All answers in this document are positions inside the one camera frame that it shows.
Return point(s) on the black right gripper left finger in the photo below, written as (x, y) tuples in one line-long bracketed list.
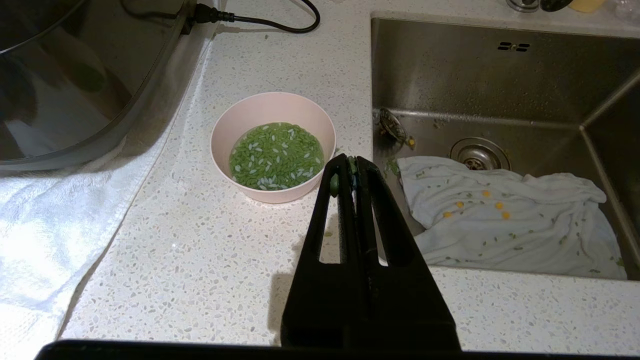
[(325, 300)]

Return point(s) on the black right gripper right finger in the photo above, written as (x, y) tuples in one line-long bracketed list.
[(400, 305)]

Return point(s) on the green grains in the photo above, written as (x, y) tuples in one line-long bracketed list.
[(275, 157)]

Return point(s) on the pink bowl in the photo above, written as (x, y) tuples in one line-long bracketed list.
[(270, 107)]

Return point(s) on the black rice cooker body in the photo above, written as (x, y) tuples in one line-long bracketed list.
[(75, 100)]

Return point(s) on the white speckled cloth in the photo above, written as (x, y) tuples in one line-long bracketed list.
[(525, 235)]

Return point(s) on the round steel sink drain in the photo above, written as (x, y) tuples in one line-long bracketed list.
[(475, 150)]

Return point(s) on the round metal sink stopper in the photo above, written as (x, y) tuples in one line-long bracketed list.
[(392, 125)]

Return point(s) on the stainless steel sink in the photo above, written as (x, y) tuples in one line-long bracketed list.
[(450, 80)]

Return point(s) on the white towel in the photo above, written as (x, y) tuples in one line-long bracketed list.
[(60, 225)]

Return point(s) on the chrome faucet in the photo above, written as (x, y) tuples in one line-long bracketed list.
[(522, 4)]

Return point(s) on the black rounded object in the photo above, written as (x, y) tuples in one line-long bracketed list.
[(555, 4)]

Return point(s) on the red yellow printed container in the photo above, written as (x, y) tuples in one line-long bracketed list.
[(587, 5)]

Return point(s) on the clear transparent container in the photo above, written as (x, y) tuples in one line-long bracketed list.
[(627, 10)]

